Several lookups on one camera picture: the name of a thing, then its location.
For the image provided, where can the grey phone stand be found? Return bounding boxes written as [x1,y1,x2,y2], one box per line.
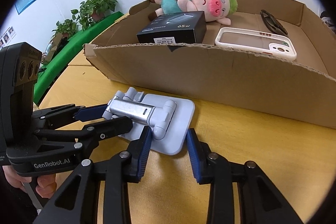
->
[102,87,195,156]

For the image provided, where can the cardboard tray box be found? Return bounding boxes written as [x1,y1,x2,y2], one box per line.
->
[84,0,335,128]

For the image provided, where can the black charger box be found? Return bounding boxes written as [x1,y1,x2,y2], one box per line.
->
[137,11,207,44]

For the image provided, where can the clear phone case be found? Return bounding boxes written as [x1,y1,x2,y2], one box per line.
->
[215,27,297,61]

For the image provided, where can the black sunglasses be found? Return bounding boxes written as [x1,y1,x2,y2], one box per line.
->
[260,10,288,36]

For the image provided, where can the pig plush toy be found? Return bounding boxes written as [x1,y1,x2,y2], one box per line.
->
[148,0,238,26]

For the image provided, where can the person's left hand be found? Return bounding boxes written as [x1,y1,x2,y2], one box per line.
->
[2,165,57,199]

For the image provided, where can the small cardboard box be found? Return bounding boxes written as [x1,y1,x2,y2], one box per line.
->
[42,33,70,65]

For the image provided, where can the green covered side table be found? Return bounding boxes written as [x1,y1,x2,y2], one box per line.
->
[33,11,123,105]

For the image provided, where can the potted green plant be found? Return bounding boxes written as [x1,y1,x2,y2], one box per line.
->
[71,0,118,31]

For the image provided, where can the grey beige cloth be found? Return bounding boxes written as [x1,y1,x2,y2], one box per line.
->
[319,10,336,34]

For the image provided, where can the blue wall poster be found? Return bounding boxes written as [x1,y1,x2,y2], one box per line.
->
[14,0,36,15]

